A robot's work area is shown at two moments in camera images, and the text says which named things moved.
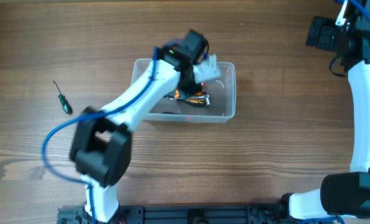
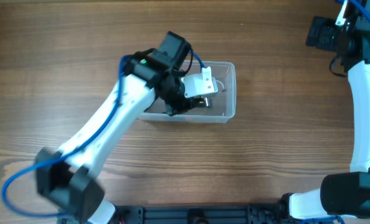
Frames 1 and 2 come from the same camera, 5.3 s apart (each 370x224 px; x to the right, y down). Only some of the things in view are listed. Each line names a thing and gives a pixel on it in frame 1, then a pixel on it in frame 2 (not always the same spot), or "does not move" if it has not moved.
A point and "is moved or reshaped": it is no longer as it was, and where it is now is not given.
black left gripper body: [192, 87] → [174, 98]
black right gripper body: [330, 33] does not move
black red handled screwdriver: [170, 112] is moved or reshaped
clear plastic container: [215, 102] does not move
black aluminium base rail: [276, 213] does not move
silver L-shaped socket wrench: [206, 97] does not move
